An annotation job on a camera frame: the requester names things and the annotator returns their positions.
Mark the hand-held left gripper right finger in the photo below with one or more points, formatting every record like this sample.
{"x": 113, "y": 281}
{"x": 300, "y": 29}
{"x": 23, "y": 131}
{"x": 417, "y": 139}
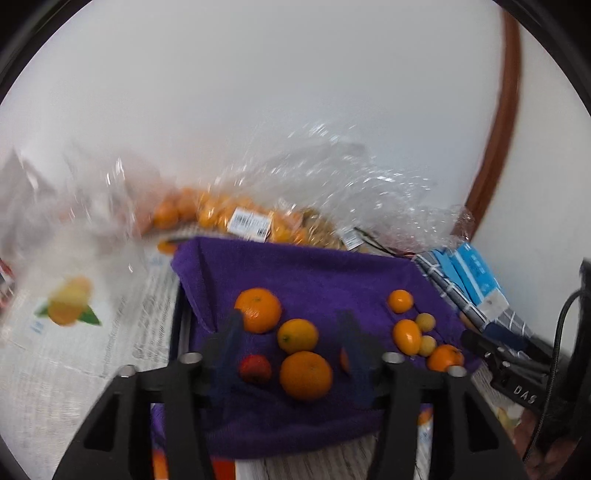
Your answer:
{"x": 358, "y": 364}

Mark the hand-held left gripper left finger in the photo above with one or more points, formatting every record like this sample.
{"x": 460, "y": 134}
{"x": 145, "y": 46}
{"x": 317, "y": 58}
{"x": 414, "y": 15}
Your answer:
{"x": 226, "y": 355}

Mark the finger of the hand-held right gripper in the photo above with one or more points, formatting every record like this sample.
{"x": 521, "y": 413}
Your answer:
{"x": 480, "y": 344}

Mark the small orange mandarin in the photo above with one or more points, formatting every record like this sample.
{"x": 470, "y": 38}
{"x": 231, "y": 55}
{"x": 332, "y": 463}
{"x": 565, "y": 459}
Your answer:
{"x": 444, "y": 357}
{"x": 344, "y": 360}

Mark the small red fruit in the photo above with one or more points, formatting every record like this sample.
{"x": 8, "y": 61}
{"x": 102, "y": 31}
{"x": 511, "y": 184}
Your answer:
{"x": 255, "y": 369}

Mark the small yellow loquat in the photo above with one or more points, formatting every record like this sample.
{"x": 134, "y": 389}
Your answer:
{"x": 425, "y": 321}
{"x": 427, "y": 345}

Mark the large orange mandarin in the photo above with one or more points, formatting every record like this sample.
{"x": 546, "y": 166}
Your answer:
{"x": 258, "y": 310}
{"x": 305, "y": 374}

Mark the oval orange kumquat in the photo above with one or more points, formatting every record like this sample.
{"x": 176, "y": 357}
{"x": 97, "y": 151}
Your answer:
{"x": 406, "y": 337}

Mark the yellowish orange mandarin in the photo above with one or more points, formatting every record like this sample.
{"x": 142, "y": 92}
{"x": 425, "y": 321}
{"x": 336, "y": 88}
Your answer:
{"x": 298, "y": 335}

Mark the small round orange kumquat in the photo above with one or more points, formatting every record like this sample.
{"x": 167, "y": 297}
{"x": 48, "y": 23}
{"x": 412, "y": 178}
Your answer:
{"x": 400, "y": 301}

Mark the clear bag of longans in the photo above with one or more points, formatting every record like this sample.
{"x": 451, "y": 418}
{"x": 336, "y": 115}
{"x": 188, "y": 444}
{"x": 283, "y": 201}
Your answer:
{"x": 323, "y": 235}

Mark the clear bag of mandarins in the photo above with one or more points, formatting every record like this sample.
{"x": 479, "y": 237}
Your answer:
{"x": 212, "y": 214}

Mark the person's right hand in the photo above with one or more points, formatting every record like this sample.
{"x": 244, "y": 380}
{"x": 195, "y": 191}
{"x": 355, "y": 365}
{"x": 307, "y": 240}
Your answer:
{"x": 554, "y": 457}

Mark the wooden stick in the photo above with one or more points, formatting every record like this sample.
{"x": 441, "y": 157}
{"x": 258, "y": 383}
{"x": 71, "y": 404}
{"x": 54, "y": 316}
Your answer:
{"x": 465, "y": 319}

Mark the blue tissue packet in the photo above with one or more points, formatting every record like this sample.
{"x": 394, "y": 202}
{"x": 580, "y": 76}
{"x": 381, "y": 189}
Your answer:
{"x": 478, "y": 272}

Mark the grey checked cloth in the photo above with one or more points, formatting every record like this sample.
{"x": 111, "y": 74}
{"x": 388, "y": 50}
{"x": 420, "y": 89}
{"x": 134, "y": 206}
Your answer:
{"x": 443, "y": 281}

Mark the orange print plastic bag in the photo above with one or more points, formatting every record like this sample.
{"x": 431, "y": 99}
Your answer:
{"x": 425, "y": 417}
{"x": 167, "y": 246}
{"x": 67, "y": 304}

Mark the purple towel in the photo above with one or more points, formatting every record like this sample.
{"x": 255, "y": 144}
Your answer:
{"x": 314, "y": 277}

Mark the newspaper sheet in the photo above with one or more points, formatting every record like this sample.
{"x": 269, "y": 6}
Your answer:
{"x": 60, "y": 392}

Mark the crumpled translucent plastic bag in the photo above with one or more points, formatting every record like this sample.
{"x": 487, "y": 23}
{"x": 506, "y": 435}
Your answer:
{"x": 92, "y": 203}

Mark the red packet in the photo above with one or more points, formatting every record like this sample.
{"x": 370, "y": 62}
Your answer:
{"x": 3, "y": 277}

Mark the white plastic bag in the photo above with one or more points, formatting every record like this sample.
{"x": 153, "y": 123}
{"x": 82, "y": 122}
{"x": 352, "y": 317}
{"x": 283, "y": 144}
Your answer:
{"x": 18, "y": 184}

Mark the brown wooden door frame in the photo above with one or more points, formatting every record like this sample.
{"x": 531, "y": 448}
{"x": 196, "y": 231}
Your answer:
{"x": 503, "y": 129}

